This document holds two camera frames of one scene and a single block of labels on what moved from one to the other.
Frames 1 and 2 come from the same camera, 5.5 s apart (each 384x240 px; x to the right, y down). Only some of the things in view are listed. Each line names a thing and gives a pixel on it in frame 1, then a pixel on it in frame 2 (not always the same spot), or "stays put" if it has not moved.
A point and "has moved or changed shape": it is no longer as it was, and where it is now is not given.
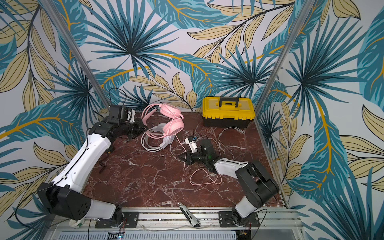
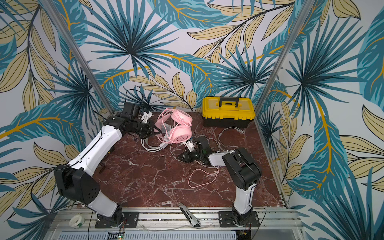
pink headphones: [173, 126] has moved or changed shape
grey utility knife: [194, 221] stays put
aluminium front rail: [172, 225] stays put
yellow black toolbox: [230, 112] stays put
